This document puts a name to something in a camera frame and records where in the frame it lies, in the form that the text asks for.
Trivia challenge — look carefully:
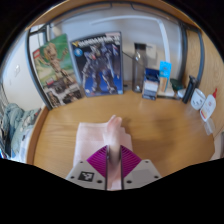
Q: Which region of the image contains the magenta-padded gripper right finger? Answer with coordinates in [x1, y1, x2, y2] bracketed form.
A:
[120, 144, 163, 191]

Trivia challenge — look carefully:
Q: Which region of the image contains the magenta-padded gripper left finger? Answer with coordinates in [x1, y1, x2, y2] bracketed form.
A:
[65, 144, 110, 191]

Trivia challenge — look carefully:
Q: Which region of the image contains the pale pink towel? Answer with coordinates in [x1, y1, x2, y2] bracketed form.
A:
[73, 114, 134, 192]

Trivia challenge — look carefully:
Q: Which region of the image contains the small clear plastic container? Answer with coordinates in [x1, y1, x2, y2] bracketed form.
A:
[203, 117, 217, 136]

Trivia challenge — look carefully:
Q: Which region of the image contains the teal quilted blanket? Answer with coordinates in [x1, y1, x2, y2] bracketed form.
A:
[0, 102, 43, 158]

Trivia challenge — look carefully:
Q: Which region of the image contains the small blue and white box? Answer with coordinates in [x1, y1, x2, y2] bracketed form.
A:
[141, 67, 161, 101]

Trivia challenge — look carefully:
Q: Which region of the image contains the white mug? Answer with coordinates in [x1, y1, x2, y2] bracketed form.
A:
[189, 88, 207, 111]

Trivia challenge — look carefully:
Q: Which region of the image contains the white red-capped squeeze bottle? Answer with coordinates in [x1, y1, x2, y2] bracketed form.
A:
[199, 87, 219, 123]

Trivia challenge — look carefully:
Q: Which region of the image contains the dark green small container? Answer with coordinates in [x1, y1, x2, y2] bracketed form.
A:
[169, 78, 184, 93]

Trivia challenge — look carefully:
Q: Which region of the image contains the black cylindrical shaver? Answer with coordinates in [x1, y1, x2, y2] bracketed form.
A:
[181, 75, 198, 104]

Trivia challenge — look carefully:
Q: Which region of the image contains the light blue card package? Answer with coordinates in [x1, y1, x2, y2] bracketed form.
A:
[157, 60, 173, 94]

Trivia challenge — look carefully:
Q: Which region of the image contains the clear dark-capped water bottle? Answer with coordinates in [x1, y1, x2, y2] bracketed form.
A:
[132, 42, 148, 94]

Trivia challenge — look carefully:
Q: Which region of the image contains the green tree figure toy box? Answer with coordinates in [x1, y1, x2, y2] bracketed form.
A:
[31, 33, 86, 109]

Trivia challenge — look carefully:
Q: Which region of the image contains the blue robot model kit box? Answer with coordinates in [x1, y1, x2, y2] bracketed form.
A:
[69, 31, 125, 98]

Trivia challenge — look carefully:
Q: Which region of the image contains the white wall socket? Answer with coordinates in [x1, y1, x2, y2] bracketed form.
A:
[145, 43, 158, 61]

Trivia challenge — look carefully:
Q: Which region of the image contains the white wall switch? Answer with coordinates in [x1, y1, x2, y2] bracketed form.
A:
[13, 64, 22, 78]

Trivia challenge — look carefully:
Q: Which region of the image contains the grey metal desk frame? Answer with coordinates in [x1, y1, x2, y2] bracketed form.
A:
[25, 1, 205, 111]

